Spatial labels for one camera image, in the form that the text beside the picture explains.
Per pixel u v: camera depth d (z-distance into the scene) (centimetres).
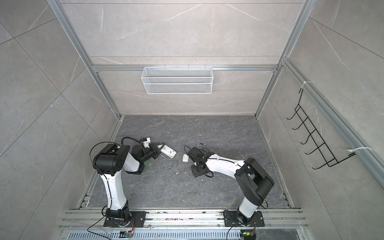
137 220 73
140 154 82
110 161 54
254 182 45
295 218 76
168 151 94
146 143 93
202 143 103
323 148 63
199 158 70
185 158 95
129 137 92
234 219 75
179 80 101
